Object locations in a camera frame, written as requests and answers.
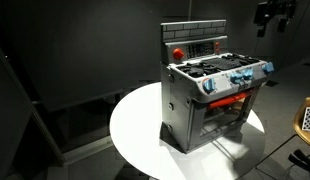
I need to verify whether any grey toy stove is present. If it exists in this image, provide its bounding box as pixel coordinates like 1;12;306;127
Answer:
161;20;273;153

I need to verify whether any orange oven door handle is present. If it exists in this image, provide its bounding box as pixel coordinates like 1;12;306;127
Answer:
207;90;253;109

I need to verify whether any checkerboard calibration card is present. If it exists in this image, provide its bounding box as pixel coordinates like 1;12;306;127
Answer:
302;107;310;131

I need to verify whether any blue knob middle left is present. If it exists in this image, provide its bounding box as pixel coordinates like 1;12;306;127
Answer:
230;73;243;84

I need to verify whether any blue knob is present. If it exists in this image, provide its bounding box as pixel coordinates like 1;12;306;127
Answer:
230;73;243;84
262;62;275;74
243;69;254;80
203;78;216;93

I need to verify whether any blue knob middle right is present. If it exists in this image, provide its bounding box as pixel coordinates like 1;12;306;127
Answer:
243;69;254;80

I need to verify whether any large orange round knob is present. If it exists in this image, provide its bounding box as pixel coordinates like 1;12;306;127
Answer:
173;48;184;60

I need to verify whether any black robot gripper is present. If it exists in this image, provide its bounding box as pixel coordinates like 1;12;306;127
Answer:
254;0;298;37

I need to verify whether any blue knob far left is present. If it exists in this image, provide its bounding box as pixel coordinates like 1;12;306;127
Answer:
203;78;216;93

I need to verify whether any yellow wooden chair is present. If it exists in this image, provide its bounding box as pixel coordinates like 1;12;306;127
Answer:
293;97;310;146

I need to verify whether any round white table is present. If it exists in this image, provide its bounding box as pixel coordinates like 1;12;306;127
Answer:
110;83;265;180

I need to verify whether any blue knob far right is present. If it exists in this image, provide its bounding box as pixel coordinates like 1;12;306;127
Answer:
262;62;275;74

